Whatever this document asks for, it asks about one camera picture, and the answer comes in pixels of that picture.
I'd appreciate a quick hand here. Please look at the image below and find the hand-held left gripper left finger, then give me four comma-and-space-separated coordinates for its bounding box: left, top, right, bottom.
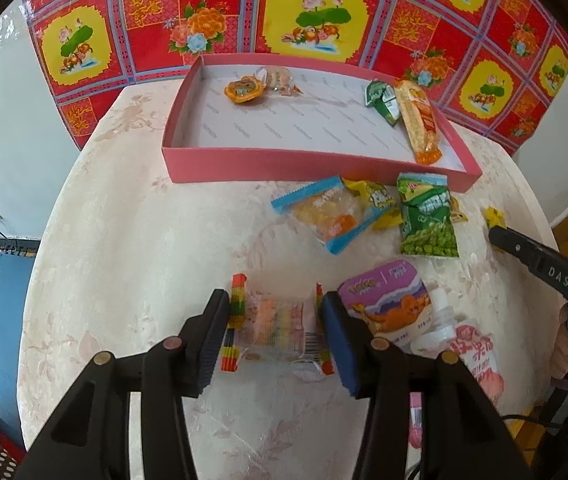
14, 288, 231, 480

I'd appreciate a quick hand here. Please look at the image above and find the pink cardboard box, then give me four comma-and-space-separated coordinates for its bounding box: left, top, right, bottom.
161, 52, 483, 193

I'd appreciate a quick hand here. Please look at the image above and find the pale floral tablecloth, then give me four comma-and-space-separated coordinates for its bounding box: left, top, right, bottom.
19, 80, 568, 480

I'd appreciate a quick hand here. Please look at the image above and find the red floral printed cloth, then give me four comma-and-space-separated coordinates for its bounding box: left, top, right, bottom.
21, 0, 568, 156

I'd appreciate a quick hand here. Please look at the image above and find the yellow candy packet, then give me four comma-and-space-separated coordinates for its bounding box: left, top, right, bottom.
344, 178, 405, 231

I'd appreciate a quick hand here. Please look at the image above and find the purple cartoon tin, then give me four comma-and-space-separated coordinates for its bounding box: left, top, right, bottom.
336, 258, 437, 351

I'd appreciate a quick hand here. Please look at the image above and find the orange jelly cup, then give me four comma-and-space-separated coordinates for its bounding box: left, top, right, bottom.
224, 76, 267, 106

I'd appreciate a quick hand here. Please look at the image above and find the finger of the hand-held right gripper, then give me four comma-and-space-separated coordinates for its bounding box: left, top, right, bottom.
488, 226, 544, 273

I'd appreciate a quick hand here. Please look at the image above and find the small yellow candy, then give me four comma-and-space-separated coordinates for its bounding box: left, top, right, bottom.
484, 206, 507, 231

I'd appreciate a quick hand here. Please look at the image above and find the rainbow candy clear packet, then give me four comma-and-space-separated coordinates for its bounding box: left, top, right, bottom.
220, 274, 337, 376
259, 66, 305, 97

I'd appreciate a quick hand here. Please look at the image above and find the small green white packet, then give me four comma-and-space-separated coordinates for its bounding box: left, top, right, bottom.
365, 79, 401, 126

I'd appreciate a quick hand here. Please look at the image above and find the yellow plastic object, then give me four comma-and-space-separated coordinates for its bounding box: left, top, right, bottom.
506, 417, 547, 466

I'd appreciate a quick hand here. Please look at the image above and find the white peach drink pouch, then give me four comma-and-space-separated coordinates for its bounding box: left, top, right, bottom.
409, 287, 507, 411

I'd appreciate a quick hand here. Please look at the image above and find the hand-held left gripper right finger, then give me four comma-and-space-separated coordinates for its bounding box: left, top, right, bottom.
318, 291, 534, 480

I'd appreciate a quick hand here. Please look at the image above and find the green pea snack packet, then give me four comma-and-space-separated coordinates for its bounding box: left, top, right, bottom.
396, 172, 459, 258

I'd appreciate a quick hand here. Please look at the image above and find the black power cable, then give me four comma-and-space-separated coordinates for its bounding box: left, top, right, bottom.
0, 217, 21, 252

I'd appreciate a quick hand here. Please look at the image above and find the long orange snack packet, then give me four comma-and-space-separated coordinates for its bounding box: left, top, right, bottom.
394, 79, 443, 166

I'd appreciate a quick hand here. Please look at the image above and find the blue-edged gummy packet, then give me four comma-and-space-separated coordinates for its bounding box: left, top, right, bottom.
270, 176, 389, 255

